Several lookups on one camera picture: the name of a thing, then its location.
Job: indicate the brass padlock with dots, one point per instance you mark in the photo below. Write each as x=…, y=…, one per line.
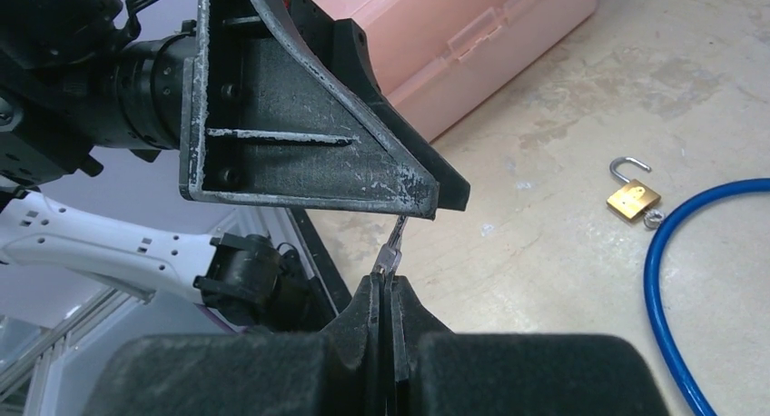
x=633, y=197

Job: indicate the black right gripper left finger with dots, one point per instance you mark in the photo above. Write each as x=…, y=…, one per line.
x=335, y=371

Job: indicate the silver padlock key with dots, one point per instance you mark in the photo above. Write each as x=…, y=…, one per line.
x=652, y=218

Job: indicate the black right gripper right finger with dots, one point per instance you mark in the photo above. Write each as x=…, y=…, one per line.
x=440, y=372

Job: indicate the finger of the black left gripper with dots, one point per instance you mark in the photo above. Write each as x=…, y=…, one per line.
x=342, y=45
x=283, y=131

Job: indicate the small silver keys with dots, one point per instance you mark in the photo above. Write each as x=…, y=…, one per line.
x=389, y=255

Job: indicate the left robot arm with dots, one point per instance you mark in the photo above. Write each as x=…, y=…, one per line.
x=81, y=74

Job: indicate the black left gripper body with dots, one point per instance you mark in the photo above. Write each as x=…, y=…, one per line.
x=194, y=107

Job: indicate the pink plastic storage box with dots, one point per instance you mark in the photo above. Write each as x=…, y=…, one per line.
x=437, y=60

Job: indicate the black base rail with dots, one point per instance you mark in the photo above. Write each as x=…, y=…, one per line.
x=328, y=293

